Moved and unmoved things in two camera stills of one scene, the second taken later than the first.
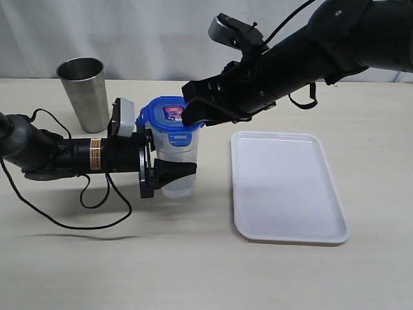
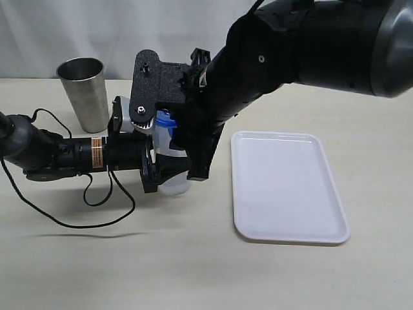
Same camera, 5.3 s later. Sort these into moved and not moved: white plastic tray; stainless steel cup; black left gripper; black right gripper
Moved: black right gripper
Not moved: stainless steel cup; black left gripper; white plastic tray
